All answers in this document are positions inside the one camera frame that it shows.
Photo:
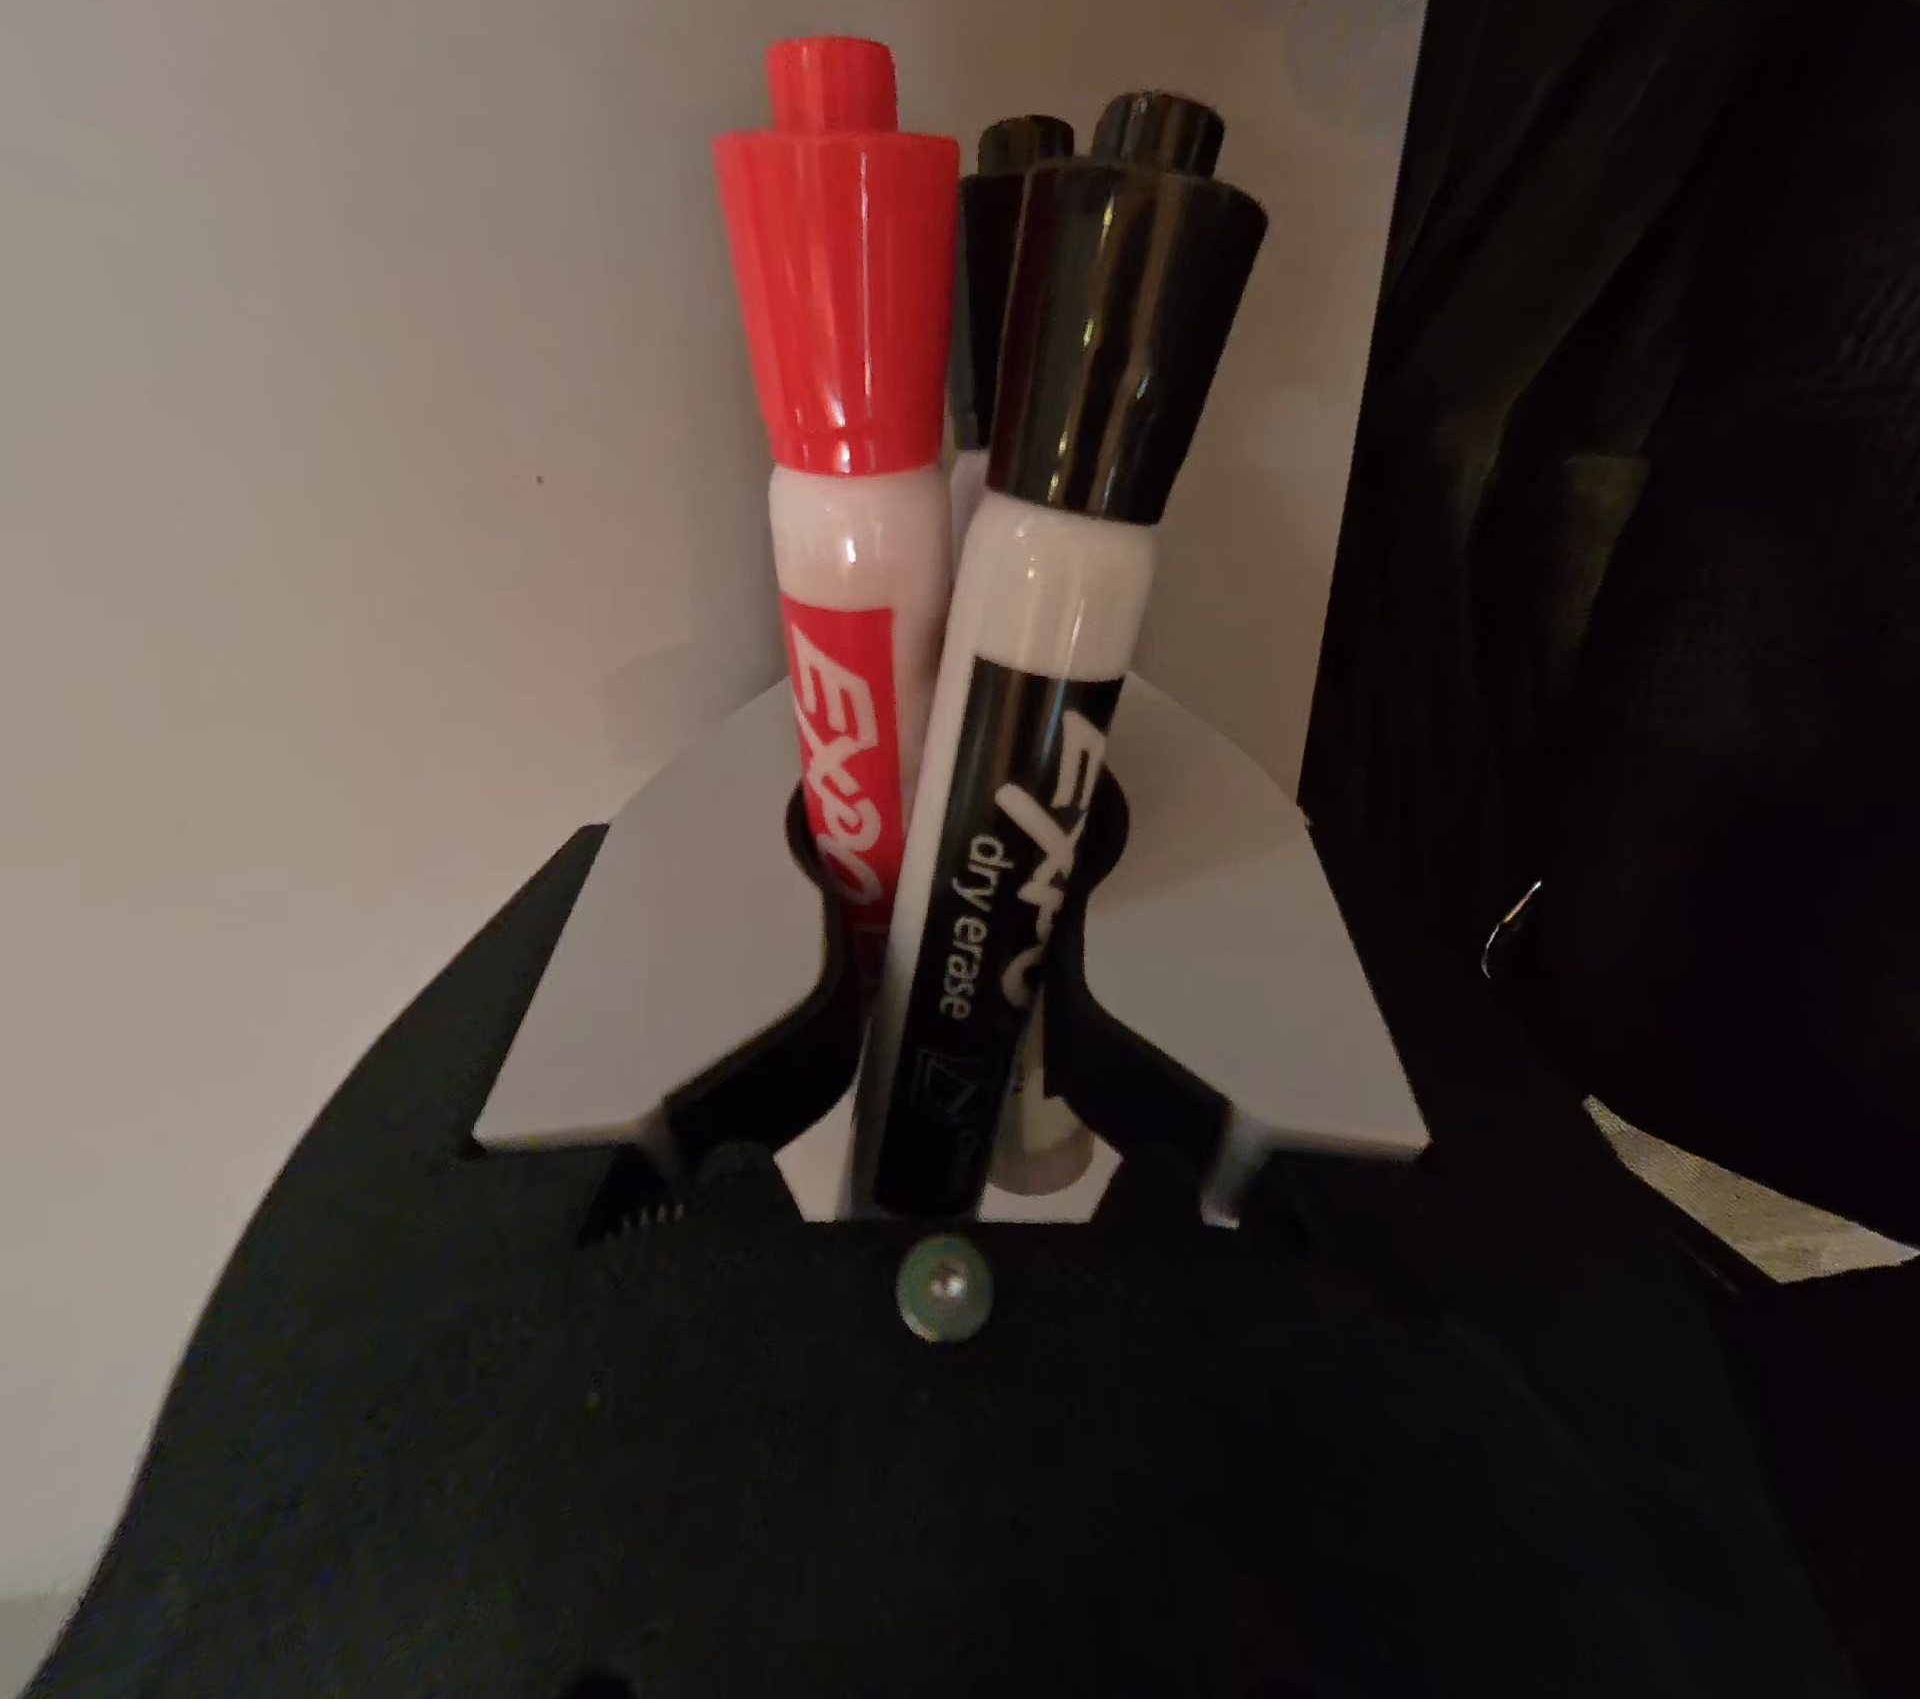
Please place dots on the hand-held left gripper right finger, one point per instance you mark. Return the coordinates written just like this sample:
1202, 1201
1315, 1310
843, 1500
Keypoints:
1248, 978

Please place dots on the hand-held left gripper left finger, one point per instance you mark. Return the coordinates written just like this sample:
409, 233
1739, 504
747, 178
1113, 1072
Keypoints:
645, 978

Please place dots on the black dry-erase marker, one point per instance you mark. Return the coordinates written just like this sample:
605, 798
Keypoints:
991, 275
1127, 334

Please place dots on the red dry-erase marker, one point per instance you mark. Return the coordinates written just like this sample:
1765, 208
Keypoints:
832, 288

